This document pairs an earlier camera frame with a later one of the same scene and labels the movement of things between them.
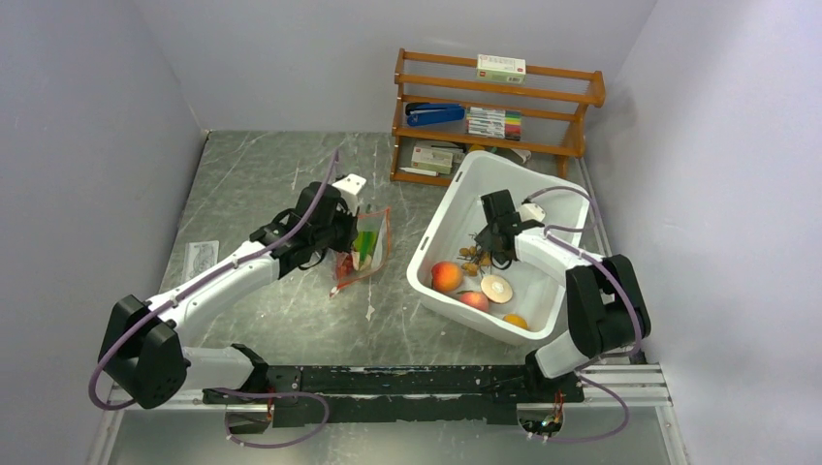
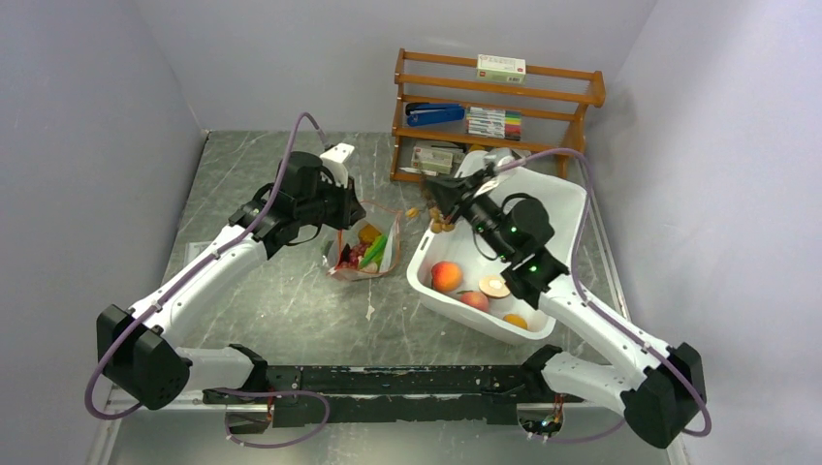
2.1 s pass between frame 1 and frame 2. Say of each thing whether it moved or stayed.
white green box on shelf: stayed
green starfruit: moved
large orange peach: stayed
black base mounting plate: stayed
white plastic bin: stayed
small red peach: stayed
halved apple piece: stayed
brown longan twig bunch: moved
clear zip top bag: moved
